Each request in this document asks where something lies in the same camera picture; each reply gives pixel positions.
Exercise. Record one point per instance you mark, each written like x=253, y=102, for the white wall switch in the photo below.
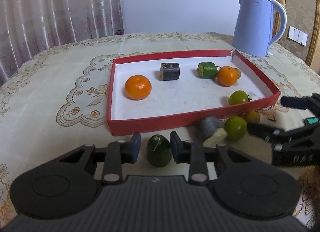
x=297, y=36

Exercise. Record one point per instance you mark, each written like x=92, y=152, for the green cucumber piece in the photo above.
x=207, y=70

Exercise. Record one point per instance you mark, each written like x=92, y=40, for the left orange mandarin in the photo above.
x=137, y=87

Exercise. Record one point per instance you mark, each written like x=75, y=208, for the right orange mandarin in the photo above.
x=227, y=76

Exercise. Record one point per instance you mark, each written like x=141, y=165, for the yellowish longan fruit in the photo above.
x=251, y=117

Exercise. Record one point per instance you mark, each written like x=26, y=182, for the orange mandarin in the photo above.
x=137, y=87
x=227, y=76

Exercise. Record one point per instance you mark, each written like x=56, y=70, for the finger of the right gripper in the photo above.
x=267, y=133
x=305, y=103

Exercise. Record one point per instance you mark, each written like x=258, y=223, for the green tomato in tray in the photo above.
x=239, y=97

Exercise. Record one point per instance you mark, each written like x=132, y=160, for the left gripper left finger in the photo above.
x=85, y=159

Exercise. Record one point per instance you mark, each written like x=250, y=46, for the red shallow cardboard tray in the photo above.
x=185, y=101

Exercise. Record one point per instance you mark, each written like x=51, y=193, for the pink patterned curtain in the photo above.
x=31, y=26

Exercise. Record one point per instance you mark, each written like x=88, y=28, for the dark sugarcane piece in tray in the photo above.
x=170, y=71

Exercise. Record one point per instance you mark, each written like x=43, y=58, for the small brown longan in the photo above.
x=238, y=73

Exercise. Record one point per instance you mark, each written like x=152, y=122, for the blue electric kettle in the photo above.
x=254, y=26

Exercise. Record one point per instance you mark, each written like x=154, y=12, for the gold headboard frame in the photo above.
x=304, y=16

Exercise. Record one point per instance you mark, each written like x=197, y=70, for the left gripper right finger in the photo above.
x=197, y=156

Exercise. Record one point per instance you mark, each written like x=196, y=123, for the green lime fruit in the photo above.
x=236, y=128

